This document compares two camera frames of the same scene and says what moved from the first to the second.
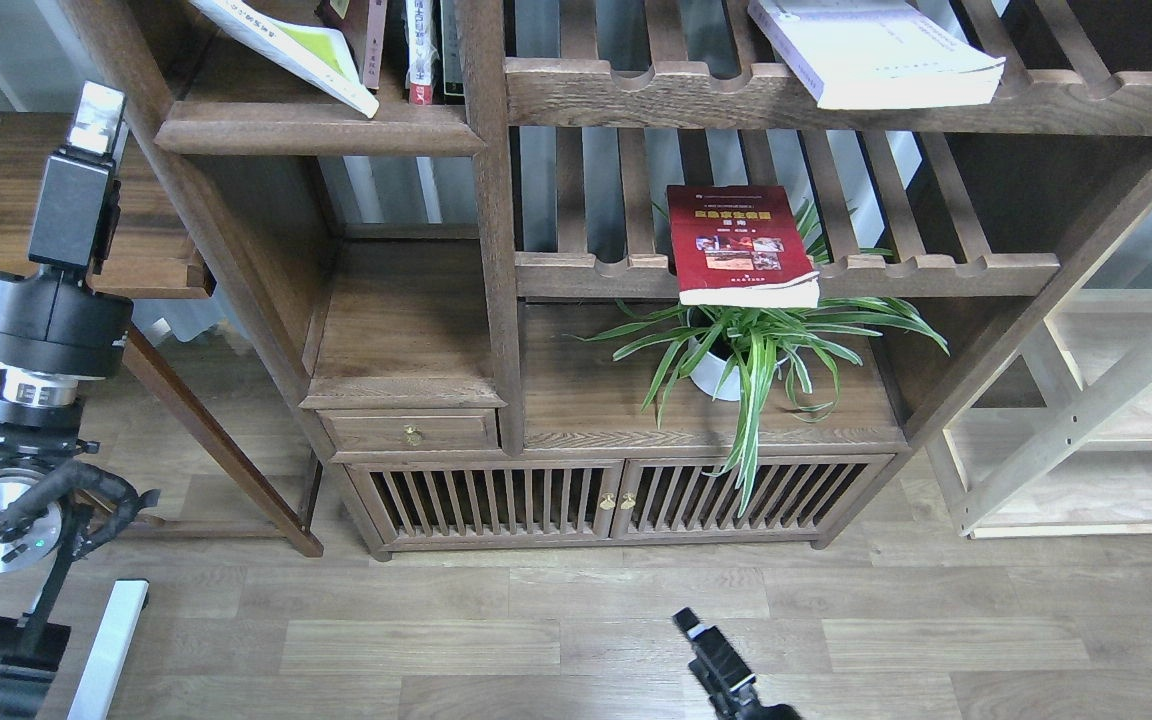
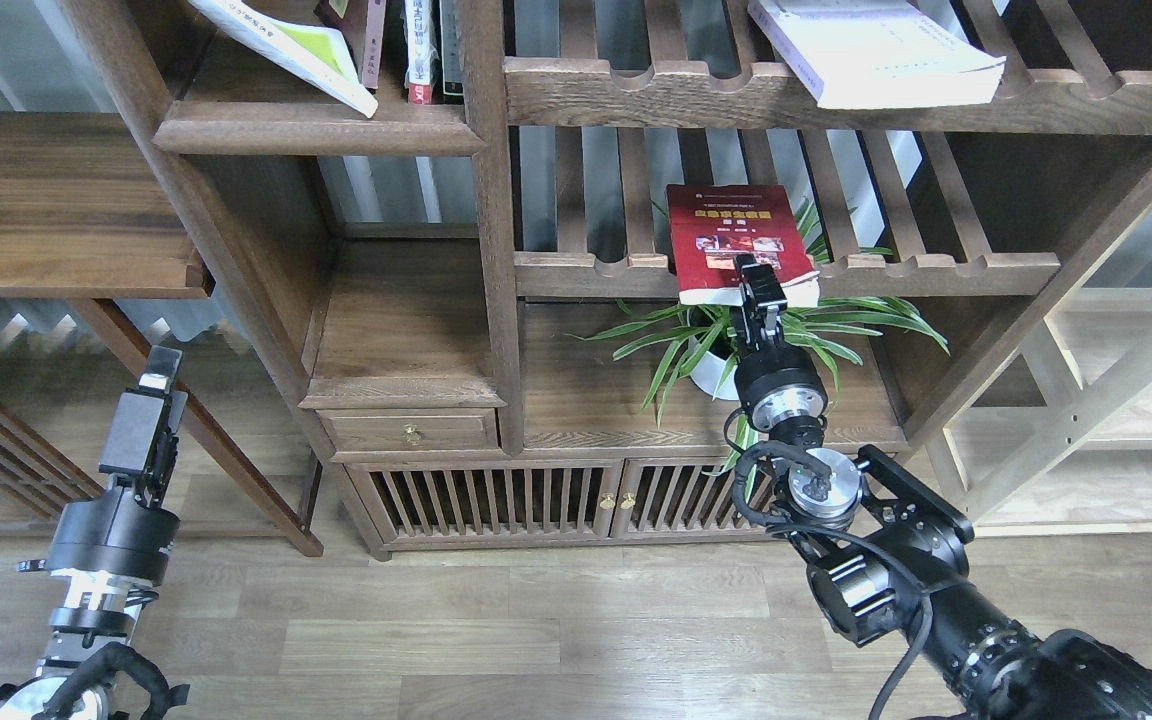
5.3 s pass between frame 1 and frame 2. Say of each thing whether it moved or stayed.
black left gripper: moved
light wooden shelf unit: stayed
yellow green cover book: stayed
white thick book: stayed
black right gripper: moved
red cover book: stayed
